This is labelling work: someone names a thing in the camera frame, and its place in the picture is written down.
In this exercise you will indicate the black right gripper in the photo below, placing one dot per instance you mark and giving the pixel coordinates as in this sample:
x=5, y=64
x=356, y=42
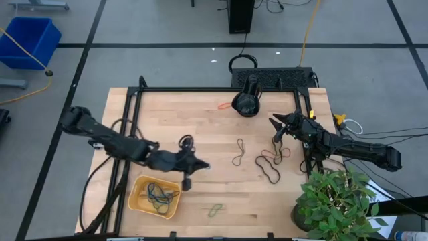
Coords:
x=301, y=128

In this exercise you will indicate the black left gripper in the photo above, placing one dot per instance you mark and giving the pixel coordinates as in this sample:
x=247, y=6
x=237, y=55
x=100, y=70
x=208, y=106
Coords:
x=170, y=162

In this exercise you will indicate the slim dark brown rubber band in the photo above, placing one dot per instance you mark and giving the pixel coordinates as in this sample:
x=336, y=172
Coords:
x=274, y=147

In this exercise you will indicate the reddish brown rubber band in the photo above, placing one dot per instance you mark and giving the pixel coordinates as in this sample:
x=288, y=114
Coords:
x=288, y=152

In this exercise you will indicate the thin brown rubber band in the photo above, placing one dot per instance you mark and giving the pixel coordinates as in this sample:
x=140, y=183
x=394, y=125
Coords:
x=232, y=161

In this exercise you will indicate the thick dark brown rubber band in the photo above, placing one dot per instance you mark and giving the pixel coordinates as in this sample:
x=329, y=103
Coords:
x=256, y=161

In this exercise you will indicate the large green rubber band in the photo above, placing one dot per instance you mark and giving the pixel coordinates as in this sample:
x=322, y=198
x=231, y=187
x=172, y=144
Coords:
x=210, y=213

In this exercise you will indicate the large blue rubber band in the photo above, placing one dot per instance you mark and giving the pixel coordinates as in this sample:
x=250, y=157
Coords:
x=151, y=188

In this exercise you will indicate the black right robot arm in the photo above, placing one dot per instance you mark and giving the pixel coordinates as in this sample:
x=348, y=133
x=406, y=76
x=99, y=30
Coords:
x=361, y=150

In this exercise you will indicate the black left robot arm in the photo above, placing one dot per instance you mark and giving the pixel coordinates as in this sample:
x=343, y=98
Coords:
x=100, y=134

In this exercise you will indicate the orange rubber band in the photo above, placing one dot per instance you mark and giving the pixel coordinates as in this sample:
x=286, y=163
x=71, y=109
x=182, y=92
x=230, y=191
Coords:
x=219, y=107

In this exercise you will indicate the yellow plastic bin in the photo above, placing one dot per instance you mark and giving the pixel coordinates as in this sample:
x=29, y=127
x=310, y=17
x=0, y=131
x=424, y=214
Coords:
x=135, y=201

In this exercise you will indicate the blue plastic floor bin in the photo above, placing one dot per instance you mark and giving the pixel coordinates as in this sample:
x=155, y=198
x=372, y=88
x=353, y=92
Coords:
x=30, y=37

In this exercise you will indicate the black perforated metal box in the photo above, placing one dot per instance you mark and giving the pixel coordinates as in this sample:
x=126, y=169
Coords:
x=284, y=77

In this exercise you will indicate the yellow plug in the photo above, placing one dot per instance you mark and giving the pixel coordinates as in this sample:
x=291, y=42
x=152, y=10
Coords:
x=340, y=118

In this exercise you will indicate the green potted plant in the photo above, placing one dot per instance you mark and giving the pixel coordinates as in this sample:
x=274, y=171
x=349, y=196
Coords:
x=334, y=201

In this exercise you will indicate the black computer tower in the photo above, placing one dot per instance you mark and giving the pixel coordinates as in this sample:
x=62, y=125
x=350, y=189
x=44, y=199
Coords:
x=240, y=16

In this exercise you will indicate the white paper sheet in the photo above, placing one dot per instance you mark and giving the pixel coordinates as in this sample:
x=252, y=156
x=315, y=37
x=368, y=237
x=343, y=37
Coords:
x=388, y=222

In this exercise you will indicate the black floor beam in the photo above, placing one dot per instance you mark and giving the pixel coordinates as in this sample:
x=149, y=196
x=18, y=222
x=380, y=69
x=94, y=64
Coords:
x=408, y=205

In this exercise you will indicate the white spray bottle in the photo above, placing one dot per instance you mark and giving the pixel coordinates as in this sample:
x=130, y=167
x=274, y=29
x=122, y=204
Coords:
x=413, y=236

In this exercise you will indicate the black floor puck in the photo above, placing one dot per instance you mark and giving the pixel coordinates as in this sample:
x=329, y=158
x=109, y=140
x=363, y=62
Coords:
x=49, y=72

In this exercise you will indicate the black floor object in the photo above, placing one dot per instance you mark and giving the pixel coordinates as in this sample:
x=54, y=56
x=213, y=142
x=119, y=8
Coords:
x=4, y=118

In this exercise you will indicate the grey furniture leg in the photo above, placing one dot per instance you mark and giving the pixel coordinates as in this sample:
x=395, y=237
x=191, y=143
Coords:
x=40, y=4
x=13, y=83

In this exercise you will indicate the black metal table frame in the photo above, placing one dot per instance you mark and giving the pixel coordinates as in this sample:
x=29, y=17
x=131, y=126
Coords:
x=200, y=89

